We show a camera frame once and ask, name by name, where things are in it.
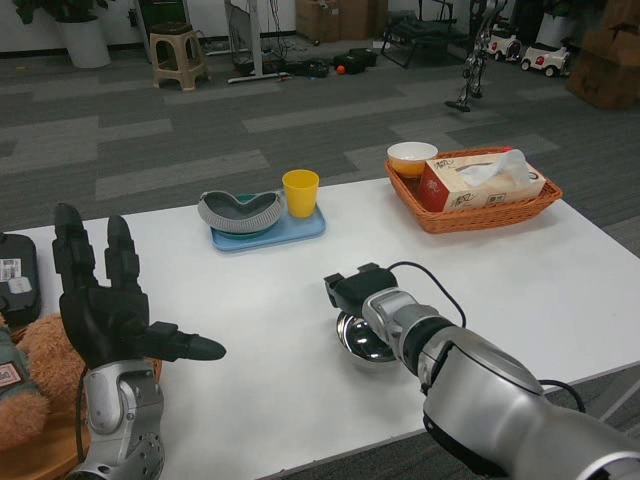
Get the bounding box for silver black humanoid robot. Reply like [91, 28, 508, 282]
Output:
[443, 0, 506, 115]

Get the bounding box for shiny metal bowl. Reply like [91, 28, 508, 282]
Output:
[334, 309, 404, 374]

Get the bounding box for teal plate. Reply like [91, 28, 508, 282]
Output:
[217, 194, 281, 240]

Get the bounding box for light blue plastic tray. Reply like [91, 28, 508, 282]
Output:
[210, 203, 327, 253]

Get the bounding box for black right hand cable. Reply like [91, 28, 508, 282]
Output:
[389, 260, 586, 414]

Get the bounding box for orange wicker basket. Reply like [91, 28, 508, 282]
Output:
[383, 146, 564, 235]

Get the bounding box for stacked open cardboard boxes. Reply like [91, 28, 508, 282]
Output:
[294, 0, 341, 42]

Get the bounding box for grey computer tower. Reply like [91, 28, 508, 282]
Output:
[224, 0, 253, 64]

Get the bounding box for white toy ride-on car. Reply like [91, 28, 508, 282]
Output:
[519, 39, 572, 79]
[485, 22, 524, 62]

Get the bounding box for flat black equipment bag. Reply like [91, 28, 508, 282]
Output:
[287, 58, 330, 79]

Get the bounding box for white and orange ceramic bowl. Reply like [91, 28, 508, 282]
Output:
[386, 141, 439, 179]

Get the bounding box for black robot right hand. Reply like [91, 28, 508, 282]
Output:
[323, 262, 399, 317]

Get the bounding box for beige plastic stool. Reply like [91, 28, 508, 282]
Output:
[148, 22, 210, 93]

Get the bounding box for black folding chair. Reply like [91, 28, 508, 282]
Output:
[379, 0, 474, 70]

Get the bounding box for leafy plant in white pot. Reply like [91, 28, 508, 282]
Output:
[514, 0, 591, 49]
[12, 0, 114, 70]

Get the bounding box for grey knitted heart-shaped basket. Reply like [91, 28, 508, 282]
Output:
[197, 191, 287, 235]

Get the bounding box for brown teddy bear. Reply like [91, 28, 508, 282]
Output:
[0, 312, 94, 451]

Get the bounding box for yellow plastic cup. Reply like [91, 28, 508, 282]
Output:
[281, 169, 320, 219]

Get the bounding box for black and green crate stack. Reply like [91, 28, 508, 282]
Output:
[137, 0, 189, 31]

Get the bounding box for white standing desk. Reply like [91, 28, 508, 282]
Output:
[223, 0, 292, 85]

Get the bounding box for black hard case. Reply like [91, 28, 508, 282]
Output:
[0, 231, 41, 326]

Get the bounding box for brown cardboard box pile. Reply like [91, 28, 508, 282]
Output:
[564, 0, 640, 111]

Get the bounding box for red and beige tissue box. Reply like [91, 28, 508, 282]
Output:
[418, 148, 547, 214]

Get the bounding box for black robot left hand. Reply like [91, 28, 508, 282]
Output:
[51, 202, 227, 371]

